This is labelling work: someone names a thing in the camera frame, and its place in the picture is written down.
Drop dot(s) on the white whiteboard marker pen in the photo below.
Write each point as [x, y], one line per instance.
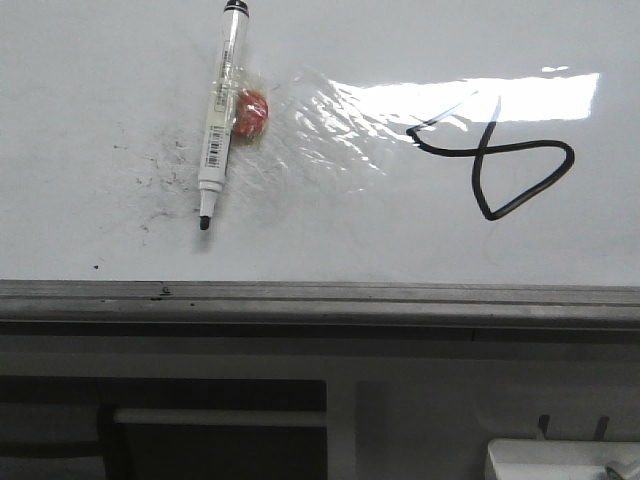
[221, 109]

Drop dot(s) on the red round magnet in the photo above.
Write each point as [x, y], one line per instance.
[251, 114]

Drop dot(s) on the white whiteboard surface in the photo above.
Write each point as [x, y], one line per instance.
[407, 141]

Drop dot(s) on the white horizontal bar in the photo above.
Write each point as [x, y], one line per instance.
[192, 417]

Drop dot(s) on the white box lower right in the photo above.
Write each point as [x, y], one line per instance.
[561, 459]

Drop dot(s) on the grey aluminium whiteboard frame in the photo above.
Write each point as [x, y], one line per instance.
[321, 310]

